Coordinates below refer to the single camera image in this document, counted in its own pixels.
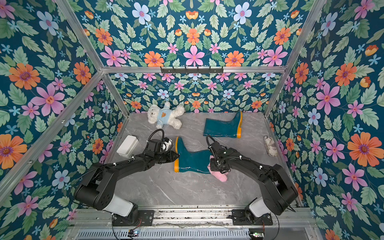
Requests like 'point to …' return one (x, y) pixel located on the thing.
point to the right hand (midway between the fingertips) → (217, 166)
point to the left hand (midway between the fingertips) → (179, 155)
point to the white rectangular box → (128, 146)
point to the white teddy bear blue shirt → (165, 115)
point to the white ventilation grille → (165, 233)
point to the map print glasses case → (271, 146)
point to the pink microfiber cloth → (219, 176)
